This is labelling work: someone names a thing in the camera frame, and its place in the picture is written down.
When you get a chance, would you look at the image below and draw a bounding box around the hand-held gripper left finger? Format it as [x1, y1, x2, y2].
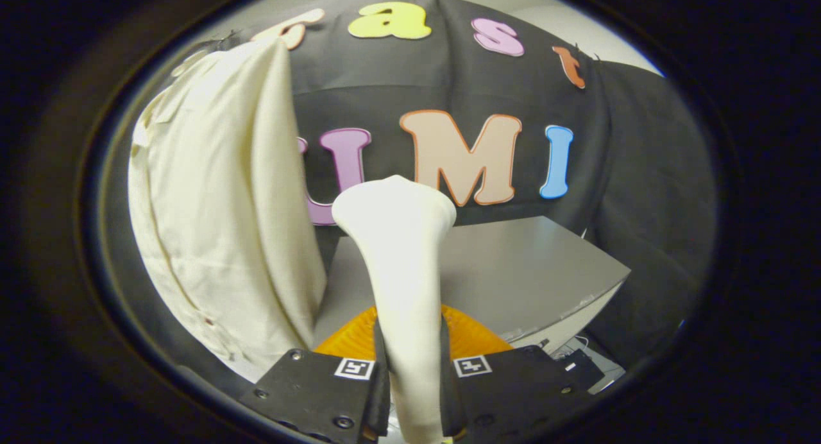
[239, 305, 392, 444]

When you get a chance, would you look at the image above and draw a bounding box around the grey cabinet with dark top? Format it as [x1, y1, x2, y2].
[312, 216, 632, 368]

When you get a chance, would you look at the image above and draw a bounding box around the white garment steamer nozzle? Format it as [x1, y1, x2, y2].
[332, 175, 457, 444]

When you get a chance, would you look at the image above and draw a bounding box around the black box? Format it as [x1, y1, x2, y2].
[555, 348, 607, 390]

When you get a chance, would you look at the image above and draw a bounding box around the cream button shirt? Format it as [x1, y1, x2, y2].
[127, 37, 328, 368]

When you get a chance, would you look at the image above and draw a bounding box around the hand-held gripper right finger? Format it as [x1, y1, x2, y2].
[438, 303, 594, 441]

